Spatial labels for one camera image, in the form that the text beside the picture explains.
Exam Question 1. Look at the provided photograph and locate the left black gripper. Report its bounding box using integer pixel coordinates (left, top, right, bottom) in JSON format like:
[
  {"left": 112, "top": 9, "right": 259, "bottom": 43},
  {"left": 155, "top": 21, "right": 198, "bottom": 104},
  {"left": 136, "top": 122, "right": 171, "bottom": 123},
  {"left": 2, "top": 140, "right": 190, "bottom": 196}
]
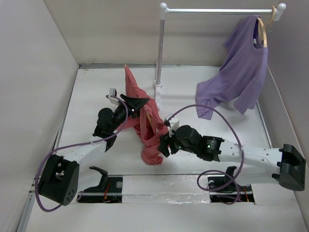
[{"left": 109, "top": 95, "right": 149, "bottom": 132}]

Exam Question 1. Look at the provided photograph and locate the red t-shirt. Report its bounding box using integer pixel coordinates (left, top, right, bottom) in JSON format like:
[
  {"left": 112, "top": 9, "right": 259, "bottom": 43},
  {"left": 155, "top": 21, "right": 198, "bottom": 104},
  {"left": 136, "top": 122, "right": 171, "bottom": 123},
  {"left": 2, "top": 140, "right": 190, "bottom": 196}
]
[{"left": 125, "top": 65, "right": 168, "bottom": 165}]

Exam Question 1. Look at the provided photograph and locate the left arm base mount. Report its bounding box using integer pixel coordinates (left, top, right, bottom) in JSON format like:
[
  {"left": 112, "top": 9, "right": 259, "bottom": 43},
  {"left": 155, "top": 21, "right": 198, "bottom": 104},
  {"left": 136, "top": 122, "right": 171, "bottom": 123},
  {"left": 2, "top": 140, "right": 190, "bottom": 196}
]
[{"left": 76, "top": 166, "right": 123, "bottom": 203}]

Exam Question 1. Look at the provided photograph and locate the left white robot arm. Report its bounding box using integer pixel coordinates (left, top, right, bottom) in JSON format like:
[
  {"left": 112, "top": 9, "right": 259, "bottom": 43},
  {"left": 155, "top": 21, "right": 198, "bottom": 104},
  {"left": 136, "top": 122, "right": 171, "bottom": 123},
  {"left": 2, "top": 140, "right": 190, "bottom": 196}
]
[{"left": 35, "top": 94, "right": 150, "bottom": 212}]

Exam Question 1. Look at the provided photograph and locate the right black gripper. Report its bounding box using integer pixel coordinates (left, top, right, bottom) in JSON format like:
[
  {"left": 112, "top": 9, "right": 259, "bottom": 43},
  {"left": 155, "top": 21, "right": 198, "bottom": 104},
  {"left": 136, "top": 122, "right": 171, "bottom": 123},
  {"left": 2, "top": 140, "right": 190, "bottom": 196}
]
[{"left": 157, "top": 124, "right": 197, "bottom": 156}]

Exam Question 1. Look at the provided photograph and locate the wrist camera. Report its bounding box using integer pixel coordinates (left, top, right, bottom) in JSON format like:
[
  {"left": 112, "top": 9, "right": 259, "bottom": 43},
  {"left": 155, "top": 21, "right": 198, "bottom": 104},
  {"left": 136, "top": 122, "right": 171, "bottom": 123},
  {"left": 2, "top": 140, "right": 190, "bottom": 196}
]
[
  {"left": 106, "top": 88, "right": 120, "bottom": 105},
  {"left": 164, "top": 116, "right": 180, "bottom": 137}
]

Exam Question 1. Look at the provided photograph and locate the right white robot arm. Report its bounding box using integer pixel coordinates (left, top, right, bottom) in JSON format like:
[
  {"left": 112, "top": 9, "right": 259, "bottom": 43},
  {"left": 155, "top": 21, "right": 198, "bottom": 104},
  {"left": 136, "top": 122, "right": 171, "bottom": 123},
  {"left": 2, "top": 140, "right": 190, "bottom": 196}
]
[{"left": 158, "top": 125, "right": 306, "bottom": 191}]

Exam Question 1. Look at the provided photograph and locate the purple t-shirt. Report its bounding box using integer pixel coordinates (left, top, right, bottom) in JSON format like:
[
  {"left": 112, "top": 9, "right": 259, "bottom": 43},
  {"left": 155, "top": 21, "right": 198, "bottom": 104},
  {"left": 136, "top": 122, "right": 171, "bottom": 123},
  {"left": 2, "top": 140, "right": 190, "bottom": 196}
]
[{"left": 196, "top": 15, "right": 268, "bottom": 120}]

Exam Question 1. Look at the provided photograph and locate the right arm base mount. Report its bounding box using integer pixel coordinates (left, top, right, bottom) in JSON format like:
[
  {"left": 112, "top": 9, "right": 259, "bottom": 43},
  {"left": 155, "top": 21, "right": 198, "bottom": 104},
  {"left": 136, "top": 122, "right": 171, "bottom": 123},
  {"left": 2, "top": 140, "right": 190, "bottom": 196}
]
[{"left": 206, "top": 172, "right": 255, "bottom": 204}]

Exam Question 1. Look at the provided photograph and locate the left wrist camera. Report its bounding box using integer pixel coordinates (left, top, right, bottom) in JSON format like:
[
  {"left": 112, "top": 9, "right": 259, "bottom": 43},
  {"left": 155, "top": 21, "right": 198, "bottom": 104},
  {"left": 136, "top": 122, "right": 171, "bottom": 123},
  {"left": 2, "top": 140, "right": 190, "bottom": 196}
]
[{"left": 106, "top": 88, "right": 120, "bottom": 105}]

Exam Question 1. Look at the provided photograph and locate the wooden hanger holding purple shirt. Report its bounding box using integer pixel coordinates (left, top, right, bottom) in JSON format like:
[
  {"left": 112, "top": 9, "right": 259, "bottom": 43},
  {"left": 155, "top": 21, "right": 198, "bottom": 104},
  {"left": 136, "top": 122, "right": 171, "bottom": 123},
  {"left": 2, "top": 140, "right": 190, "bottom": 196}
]
[{"left": 257, "top": 6, "right": 276, "bottom": 48}]

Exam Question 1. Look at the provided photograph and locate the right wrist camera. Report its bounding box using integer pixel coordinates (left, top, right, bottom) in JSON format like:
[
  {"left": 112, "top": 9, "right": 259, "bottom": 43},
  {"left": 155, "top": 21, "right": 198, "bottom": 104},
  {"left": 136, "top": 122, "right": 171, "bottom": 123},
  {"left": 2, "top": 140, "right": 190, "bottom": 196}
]
[{"left": 164, "top": 116, "right": 180, "bottom": 137}]

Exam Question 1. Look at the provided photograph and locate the white clothes rack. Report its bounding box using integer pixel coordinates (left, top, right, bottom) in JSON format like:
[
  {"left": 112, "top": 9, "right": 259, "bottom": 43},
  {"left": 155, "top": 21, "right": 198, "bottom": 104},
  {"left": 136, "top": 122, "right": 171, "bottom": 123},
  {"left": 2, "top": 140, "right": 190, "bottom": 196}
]
[{"left": 153, "top": 2, "right": 286, "bottom": 108}]

